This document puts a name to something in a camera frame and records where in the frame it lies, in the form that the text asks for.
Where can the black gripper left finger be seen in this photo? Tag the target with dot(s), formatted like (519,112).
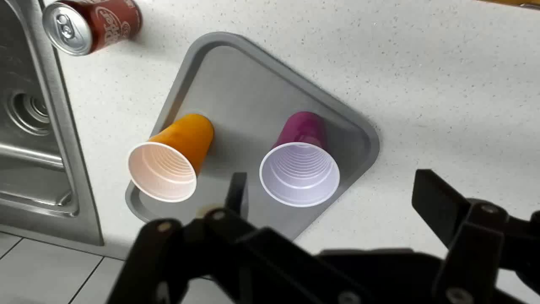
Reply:
(248,264)

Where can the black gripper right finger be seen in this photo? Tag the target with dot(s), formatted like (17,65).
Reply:
(481,239)

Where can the orange plastic cup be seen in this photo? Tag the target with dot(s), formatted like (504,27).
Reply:
(165,166)

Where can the purple plastic cup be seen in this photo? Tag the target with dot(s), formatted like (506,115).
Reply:
(297,171)

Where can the grey plastic tray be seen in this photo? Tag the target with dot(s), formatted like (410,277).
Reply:
(248,95)

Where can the stainless steel double sink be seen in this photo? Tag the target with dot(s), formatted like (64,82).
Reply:
(44,186)

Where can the red soda can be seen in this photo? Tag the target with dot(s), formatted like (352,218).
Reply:
(79,27)

